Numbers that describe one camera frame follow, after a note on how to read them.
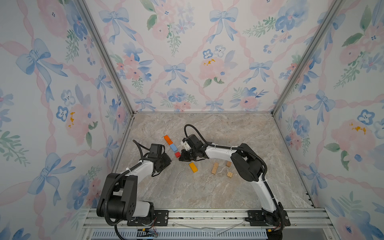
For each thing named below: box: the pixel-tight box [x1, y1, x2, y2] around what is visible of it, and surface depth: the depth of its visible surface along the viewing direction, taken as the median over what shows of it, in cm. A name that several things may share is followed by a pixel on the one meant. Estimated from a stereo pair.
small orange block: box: [163, 135, 174, 146], surface depth 105 cm
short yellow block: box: [189, 162, 198, 173], surface depth 92 cm
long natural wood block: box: [211, 162, 219, 175], surface depth 92 cm
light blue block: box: [169, 143, 178, 152], surface depth 102 cm
